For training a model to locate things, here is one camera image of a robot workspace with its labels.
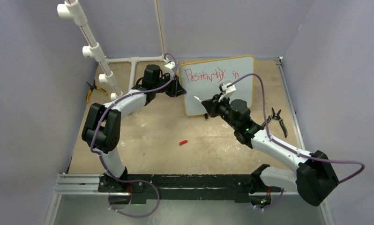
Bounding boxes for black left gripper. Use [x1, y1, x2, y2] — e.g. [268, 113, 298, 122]
[153, 73, 186, 98]

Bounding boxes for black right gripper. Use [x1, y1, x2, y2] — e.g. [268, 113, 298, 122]
[203, 92, 239, 130]

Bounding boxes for yellow-framed whiteboard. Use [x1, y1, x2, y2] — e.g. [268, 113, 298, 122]
[179, 55, 256, 116]

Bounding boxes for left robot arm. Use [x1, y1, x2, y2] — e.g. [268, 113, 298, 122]
[82, 62, 186, 192]

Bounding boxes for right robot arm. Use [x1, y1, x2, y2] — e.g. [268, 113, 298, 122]
[201, 94, 339, 206]

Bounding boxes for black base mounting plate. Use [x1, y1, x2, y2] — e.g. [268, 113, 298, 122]
[97, 174, 281, 204]

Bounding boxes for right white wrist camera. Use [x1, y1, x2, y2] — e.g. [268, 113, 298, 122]
[218, 81, 236, 102]

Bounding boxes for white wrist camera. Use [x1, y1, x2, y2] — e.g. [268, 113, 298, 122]
[164, 61, 177, 74]
[218, 81, 236, 102]

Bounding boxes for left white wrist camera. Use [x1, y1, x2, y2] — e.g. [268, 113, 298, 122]
[164, 61, 177, 74]

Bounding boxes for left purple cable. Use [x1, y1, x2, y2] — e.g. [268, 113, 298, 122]
[90, 53, 179, 219]

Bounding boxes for green-handled pliers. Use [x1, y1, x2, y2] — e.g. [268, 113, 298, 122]
[262, 107, 288, 138]

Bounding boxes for yellow-handled pliers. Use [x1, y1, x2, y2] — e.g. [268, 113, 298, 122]
[86, 80, 108, 103]

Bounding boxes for white PVC pipe frame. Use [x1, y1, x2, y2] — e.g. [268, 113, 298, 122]
[57, 0, 165, 99]

